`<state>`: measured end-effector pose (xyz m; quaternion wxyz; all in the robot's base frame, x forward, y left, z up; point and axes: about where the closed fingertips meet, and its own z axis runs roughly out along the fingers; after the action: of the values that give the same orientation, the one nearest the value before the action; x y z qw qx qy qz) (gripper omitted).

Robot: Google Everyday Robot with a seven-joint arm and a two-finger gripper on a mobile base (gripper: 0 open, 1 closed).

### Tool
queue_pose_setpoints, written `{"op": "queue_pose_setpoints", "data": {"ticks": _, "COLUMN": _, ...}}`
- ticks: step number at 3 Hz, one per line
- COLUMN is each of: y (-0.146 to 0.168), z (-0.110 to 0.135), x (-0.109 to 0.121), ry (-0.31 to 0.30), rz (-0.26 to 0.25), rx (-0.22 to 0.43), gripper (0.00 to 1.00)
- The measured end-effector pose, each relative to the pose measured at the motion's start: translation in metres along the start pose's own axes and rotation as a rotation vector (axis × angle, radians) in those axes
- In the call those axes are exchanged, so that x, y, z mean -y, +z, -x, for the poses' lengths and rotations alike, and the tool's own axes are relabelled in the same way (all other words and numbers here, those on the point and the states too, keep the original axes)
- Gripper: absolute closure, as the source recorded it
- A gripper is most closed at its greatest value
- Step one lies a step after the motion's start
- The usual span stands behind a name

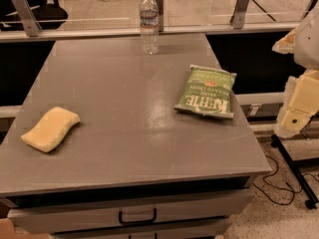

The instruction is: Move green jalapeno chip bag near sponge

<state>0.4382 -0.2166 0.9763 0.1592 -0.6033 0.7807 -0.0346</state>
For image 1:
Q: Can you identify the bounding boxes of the black stand leg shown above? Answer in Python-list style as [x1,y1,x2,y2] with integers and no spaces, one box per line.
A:
[271,134,319,209]

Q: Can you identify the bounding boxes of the grey drawer with black handle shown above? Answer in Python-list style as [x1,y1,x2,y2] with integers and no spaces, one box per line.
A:
[8,188,252,234]

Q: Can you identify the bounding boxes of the middle metal rail bracket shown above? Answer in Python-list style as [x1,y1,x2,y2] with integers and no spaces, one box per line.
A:
[156,0,164,32]

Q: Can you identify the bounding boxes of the black floor cable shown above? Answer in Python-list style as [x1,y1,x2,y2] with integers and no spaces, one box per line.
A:
[252,154,319,206]

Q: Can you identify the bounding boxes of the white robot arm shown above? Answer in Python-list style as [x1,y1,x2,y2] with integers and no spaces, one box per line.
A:
[272,9,319,138]

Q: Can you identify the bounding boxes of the left metal rail bracket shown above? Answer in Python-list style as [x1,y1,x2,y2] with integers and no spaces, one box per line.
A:
[11,0,42,37]

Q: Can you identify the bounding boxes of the black office chair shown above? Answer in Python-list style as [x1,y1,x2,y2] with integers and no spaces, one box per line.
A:
[0,0,69,32]

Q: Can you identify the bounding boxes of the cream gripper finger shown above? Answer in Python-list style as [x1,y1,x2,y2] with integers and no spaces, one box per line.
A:
[272,28,297,54]
[274,70,319,138]

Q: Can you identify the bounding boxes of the right metal rail bracket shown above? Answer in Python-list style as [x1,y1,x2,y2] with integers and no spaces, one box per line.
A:
[230,0,250,29]

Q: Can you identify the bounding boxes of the metal rail bracket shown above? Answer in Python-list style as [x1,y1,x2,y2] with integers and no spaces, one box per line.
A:
[156,0,164,32]
[230,0,250,29]
[11,0,42,37]

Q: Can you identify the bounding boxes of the yellow sponge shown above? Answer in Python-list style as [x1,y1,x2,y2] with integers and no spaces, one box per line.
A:
[21,107,81,153]

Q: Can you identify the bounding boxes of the green jalapeno chip bag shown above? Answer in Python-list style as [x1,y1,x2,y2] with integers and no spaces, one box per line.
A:
[174,65,236,119]

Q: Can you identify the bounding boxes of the clear plastic water bottle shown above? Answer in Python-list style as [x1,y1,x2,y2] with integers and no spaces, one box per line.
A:
[140,0,160,55]

